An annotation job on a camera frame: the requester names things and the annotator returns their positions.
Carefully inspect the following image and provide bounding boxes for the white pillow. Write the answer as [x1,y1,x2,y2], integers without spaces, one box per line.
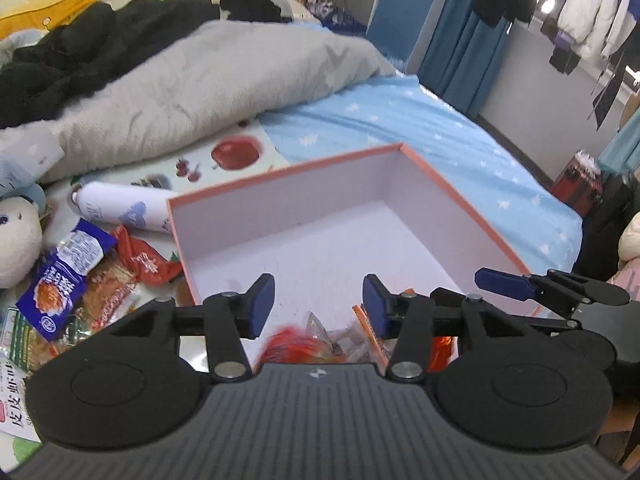
[270,0,321,23]

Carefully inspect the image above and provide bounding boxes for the light blue paper bag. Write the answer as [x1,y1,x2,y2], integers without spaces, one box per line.
[0,122,67,201]

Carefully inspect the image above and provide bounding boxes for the fruit print mat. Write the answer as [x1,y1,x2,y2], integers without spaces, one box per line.
[0,121,292,466]

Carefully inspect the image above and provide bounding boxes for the clear brown snack packet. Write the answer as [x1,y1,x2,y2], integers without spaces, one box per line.
[304,310,366,365]

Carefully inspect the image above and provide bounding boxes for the red suitcase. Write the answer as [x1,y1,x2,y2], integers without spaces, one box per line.
[551,149,604,219]

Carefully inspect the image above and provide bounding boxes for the red white print snack packet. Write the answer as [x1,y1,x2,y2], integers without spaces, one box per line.
[111,224,185,287]

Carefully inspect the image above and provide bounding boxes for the black hanging trousers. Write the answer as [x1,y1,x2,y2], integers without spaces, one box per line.
[590,45,630,132]

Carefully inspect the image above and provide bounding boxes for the grey blanket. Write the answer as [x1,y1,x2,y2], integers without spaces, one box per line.
[0,20,396,183]

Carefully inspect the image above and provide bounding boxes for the dark blue tray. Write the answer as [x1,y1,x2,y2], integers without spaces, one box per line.
[320,7,368,36]

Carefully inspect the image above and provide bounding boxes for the shiny red snack packet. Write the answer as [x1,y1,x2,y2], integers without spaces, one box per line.
[256,324,335,365]

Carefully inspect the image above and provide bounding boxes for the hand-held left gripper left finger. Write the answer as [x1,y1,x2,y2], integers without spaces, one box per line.
[95,274,276,385]

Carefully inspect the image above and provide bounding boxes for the clear orange cake packet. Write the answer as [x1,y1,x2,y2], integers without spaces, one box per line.
[75,255,142,333]

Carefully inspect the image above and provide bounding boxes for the teal cloth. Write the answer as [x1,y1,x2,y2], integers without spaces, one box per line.
[597,110,640,176]

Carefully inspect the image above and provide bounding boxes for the blue curtain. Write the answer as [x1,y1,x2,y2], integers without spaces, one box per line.
[419,0,512,118]

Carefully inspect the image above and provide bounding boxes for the white spray bottle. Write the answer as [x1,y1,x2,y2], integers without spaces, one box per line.
[69,182,173,235]

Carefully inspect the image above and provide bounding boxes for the dark purple hanging garment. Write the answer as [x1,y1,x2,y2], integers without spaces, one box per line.
[547,30,583,76]

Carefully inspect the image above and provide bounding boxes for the white puffer jacket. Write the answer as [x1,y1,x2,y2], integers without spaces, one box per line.
[556,0,623,60]

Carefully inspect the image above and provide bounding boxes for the row of small bottles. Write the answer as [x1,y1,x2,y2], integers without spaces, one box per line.
[297,0,346,16]

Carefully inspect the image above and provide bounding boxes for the blue chair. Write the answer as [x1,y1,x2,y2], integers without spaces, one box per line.
[366,0,437,63]

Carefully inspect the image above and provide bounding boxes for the cream pink plush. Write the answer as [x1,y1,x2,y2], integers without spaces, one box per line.
[612,210,640,306]

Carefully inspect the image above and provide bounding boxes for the orange snack packet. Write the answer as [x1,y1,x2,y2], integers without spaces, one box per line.
[351,287,458,375]

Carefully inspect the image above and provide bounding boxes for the black jacket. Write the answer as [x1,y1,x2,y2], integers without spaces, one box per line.
[0,0,221,128]

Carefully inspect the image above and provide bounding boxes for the pink cardboard box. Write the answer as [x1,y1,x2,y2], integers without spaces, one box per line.
[166,143,532,363]

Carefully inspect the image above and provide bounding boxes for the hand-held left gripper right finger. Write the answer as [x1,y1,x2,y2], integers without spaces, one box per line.
[362,275,551,383]

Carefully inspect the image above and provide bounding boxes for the white blue plush toy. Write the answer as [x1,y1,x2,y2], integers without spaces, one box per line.
[0,194,45,289]

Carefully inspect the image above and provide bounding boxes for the green striped snack packet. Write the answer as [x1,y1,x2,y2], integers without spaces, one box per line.
[0,305,58,373]

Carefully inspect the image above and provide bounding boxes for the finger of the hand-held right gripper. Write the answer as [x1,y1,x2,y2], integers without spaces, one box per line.
[475,267,632,311]
[520,315,585,332]

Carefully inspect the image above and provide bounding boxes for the small black garment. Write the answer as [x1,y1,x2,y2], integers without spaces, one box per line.
[220,0,295,24]

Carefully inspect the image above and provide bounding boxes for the blue snack packet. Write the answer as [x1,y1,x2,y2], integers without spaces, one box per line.
[16,219,116,343]

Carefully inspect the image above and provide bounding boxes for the blue star bedsheet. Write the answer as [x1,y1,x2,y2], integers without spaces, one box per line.
[257,74,585,276]

